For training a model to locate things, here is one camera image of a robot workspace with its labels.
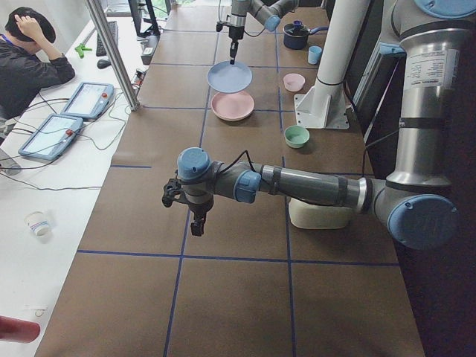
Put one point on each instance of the green clamp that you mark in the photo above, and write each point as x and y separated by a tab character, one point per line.
81	49

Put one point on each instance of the aluminium frame post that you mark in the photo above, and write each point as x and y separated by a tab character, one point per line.
101	24

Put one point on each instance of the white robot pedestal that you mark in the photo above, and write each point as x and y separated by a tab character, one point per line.
323	106

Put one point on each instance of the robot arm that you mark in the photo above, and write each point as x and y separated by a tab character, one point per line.
268	16
408	192

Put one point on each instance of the near teach pendant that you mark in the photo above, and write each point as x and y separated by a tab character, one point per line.
52	137

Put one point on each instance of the dark blue saucepan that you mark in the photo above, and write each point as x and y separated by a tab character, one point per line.
296	34

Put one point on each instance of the far teach pendant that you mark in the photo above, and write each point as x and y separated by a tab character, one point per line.
89	101

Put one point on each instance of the light blue cup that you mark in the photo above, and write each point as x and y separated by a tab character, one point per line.
314	54

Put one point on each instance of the light blue plate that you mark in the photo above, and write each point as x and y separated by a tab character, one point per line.
229	78

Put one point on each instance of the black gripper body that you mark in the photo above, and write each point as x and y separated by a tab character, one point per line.
199	209
234	33

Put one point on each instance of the black computer mouse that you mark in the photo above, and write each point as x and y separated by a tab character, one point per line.
103	63

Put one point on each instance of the green bowl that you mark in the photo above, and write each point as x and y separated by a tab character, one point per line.
296	136

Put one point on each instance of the orange black electronics board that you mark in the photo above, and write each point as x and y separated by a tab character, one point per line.
138	77

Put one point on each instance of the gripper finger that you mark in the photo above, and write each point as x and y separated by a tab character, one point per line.
232	58
197	228

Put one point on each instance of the red cylinder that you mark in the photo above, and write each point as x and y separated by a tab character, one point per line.
16	330

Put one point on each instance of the pink plate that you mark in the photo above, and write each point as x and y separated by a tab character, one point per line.
232	107

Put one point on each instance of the pink bowl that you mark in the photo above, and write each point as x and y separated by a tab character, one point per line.
293	82

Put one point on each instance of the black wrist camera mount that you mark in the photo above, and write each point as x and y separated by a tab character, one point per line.
220	25

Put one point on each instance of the person in black jacket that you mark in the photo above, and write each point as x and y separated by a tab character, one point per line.
29	61

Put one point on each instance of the teach pendant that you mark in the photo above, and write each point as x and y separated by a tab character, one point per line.
89	101
52	137

